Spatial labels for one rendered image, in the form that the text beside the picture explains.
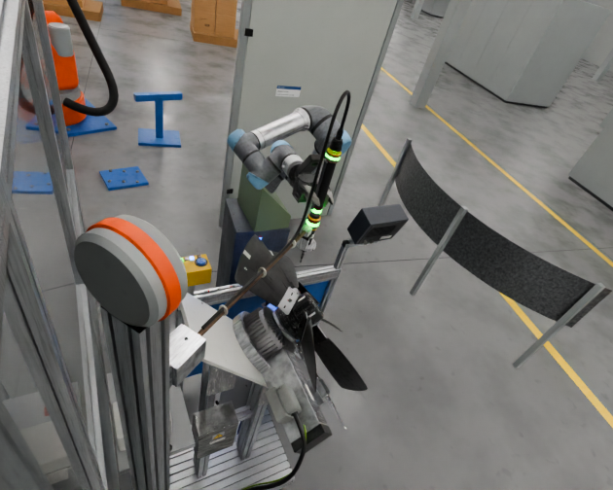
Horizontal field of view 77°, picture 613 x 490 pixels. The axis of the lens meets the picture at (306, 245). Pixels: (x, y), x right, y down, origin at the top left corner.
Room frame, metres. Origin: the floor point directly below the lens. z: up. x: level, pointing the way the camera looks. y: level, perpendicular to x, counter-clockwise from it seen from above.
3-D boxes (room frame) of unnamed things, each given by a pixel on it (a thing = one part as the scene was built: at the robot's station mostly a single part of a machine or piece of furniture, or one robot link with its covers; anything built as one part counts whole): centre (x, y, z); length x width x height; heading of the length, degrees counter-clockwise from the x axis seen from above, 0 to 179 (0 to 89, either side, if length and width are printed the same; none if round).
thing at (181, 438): (0.61, 0.37, 0.84); 0.36 x 0.24 x 0.03; 37
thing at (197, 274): (1.14, 0.46, 1.02); 0.16 x 0.10 x 0.11; 127
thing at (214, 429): (0.65, 0.13, 0.73); 0.15 x 0.09 x 0.22; 127
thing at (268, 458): (0.80, 0.08, 0.04); 0.62 x 0.46 x 0.08; 127
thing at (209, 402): (0.72, 0.19, 0.57); 0.09 x 0.04 x 1.15; 37
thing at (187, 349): (0.44, 0.19, 1.55); 0.10 x 0.07 x 0.08; 162
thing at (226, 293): (1.38, 0.14, 0.82); 0.90 x 0.04 x 0.08; 127
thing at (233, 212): (1.72, 0.32, 0.50); 0.30 x 0.30 x 1.00; 31
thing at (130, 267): (0.35, 0.22, 1.88); 0.17 x 0.15 x 0.16; 37
